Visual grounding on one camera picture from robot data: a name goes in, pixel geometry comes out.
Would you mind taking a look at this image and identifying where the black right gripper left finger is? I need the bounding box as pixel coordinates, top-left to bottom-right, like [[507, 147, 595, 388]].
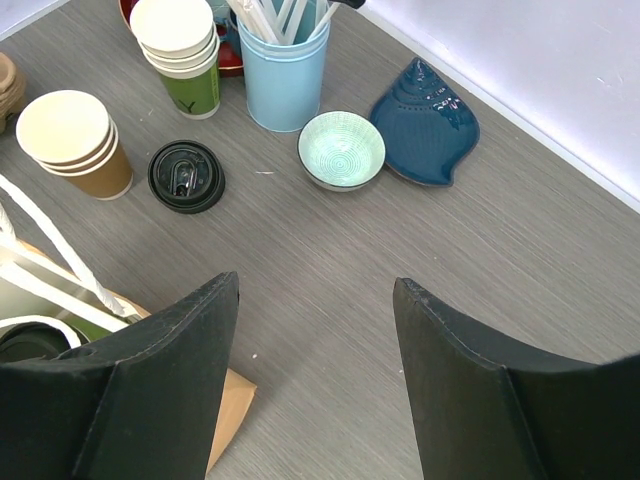
[[1, 272, 239, 480]]

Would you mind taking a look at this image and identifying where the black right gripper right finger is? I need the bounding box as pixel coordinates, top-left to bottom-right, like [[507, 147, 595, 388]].
[[393, 278, 639, 479]]

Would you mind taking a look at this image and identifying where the brown paper bag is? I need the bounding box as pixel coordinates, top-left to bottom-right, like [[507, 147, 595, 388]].
[[1, 180, 255, 476]]

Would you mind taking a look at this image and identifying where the brown paper cup stack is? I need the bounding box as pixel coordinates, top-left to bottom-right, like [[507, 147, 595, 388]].
[[15, 90, 134, 201]]

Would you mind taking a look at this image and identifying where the black lid stack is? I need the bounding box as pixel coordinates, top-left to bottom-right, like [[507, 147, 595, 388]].
[[147, 140, 226, 214]]

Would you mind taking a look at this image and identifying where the dark blue leaf-shaped plate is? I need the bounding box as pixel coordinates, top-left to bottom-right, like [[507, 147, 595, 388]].
[[369, 57, 480, 187]]

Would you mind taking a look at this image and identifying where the pale green ceramic bowl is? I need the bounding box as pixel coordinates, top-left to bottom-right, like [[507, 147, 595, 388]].
[[297, 111, 386, 192]]

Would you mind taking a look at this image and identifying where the cardboard cup carrier stack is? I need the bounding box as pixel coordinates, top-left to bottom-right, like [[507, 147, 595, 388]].
[[0, 53, 27, 133]]

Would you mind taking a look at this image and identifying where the light blue straw holder cup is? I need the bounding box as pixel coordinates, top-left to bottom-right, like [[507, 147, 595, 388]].
[[238, 1, 331, 133]]

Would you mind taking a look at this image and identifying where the red round plate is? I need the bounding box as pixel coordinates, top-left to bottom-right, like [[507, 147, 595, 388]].
[[119, 0, 244, 77]]

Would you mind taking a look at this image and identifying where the green paper cup stack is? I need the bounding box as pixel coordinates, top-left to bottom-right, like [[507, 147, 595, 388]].
[[129, 0, 220, 120]]

